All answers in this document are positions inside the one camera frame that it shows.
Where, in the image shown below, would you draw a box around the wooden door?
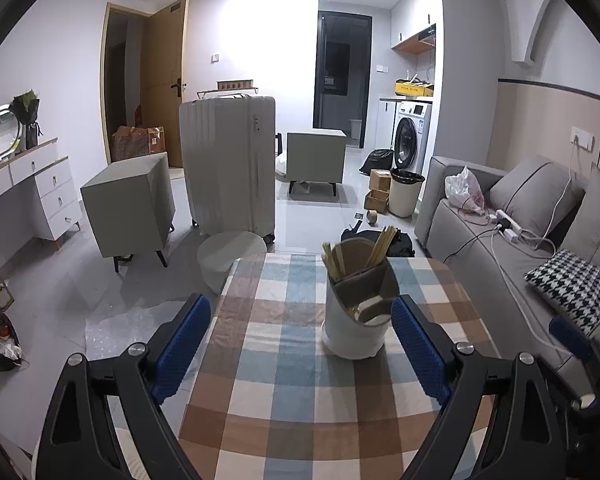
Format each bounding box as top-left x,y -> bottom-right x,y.
140,0 -> 188,167

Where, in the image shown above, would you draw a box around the grey cabinet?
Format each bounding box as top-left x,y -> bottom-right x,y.
81,153 -> 175,268
286,129 -> 348,195

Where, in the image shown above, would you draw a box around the white round stool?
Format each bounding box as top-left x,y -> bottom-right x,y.
197,231 -> 268,295

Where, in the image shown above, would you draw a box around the yellow crate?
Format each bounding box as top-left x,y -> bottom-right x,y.
394,79 -> 434,98

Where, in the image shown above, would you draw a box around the houndstooth pillow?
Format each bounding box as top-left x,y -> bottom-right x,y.
524,249 -> 600,336

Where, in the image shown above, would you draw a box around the grey sofa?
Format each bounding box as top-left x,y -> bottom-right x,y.
415,155 -> 600,394

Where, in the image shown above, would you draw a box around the white power strip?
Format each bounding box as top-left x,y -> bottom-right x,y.
495,209 -> 522,243

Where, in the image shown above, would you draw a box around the white utensil holder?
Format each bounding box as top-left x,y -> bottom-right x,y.
321,237 -> 400,361

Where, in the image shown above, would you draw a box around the washing machine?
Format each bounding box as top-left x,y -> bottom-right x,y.
393,101 -> 432,174

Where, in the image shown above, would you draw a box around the orange bag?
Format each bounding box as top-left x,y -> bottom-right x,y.
112,126 -> 166,162

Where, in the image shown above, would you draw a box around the black backpack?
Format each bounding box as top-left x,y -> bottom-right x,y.
340,226 -> 416,258

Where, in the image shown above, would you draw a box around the black garbage bag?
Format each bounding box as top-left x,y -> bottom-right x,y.
358,148 -> 394,176

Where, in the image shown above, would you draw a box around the beige trash bin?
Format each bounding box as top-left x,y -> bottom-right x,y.
388,168 -> 425,218

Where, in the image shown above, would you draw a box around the cardboard box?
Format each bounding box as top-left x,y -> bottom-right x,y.
364,188 -> 389,214

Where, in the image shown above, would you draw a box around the grey cabinet near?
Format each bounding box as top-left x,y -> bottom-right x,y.
81,153 -> 175,268

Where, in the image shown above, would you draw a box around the wooden chopstick bundle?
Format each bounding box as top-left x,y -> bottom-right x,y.
321,242 -> 347,283

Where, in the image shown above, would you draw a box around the chopsticks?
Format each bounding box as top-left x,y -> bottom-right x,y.
365,226 -> 398,268

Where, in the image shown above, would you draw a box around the white dresser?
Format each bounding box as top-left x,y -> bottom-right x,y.
0,139 -> 83,258

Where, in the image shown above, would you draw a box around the white suitcase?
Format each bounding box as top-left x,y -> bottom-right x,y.
178,94 -> 276,245

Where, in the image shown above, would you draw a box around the grey cabinet far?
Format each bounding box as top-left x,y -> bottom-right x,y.
286,129 -> 348,195

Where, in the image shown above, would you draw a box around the white plastic bag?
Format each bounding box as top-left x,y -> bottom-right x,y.
444,166 -> 486,214

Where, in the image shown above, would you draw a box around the checkered tablecloth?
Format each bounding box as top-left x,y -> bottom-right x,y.
176,251 -> 502,480

